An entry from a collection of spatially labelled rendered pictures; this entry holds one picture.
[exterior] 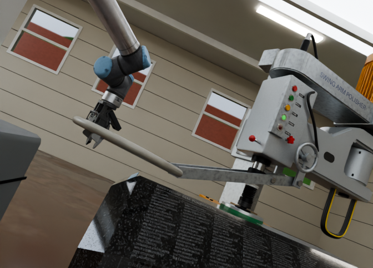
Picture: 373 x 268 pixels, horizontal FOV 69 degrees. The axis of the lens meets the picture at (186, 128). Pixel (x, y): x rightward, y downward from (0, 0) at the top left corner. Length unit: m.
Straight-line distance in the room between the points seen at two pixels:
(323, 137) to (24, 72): 7.38
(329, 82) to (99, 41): 6.86
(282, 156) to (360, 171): 0.61
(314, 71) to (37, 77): 7.12
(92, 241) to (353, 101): 1.46
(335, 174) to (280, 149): 0.42
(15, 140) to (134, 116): 6.96
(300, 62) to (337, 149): 0.52
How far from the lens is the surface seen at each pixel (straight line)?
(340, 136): 1.69
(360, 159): 1.89
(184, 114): 7.37
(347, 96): 1.72
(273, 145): 1.35
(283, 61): 1.51
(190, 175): 1.18
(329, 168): 1.65
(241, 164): 2.12
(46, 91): 7.79
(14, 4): 0.39
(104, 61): 1.20
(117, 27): 1.09
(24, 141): 0.38
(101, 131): 0.93
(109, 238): 0.95
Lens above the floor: 0.88
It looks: 9 degrees up
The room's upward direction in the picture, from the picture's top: 23 degrees clockwise
